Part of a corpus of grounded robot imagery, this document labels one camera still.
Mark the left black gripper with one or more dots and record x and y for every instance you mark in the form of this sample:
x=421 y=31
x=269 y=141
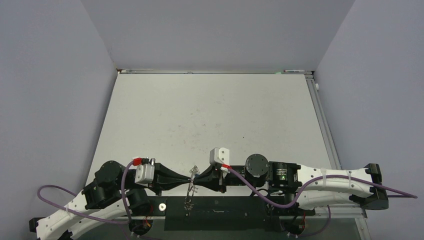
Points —
x=165 y=178

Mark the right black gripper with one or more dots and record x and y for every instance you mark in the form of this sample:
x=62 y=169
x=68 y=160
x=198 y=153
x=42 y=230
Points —
x=210 y=177

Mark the metal keyring disc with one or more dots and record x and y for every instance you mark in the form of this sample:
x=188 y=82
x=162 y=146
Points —
x=191 y=190

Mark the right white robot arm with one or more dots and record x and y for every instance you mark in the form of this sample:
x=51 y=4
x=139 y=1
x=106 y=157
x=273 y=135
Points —
x=286 y=185

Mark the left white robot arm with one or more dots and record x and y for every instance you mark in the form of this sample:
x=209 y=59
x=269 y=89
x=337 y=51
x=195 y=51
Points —
x=116 y=194

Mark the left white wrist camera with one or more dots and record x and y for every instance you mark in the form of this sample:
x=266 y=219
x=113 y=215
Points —
x=144 y=174

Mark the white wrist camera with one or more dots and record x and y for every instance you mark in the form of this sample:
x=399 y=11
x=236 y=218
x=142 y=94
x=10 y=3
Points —
x=144 y=174
x=219 y=155

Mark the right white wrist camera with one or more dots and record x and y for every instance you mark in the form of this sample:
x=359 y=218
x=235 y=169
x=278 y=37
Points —
x=219 y=155

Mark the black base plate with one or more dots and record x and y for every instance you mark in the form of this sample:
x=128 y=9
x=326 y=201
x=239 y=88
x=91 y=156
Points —
x=216 y=213

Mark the aluminium frame rail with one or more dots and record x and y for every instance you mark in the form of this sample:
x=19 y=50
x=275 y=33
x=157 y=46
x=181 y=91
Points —
x=322 y=121

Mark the marker pen on rail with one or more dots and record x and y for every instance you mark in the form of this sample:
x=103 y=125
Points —
x=294 y=71

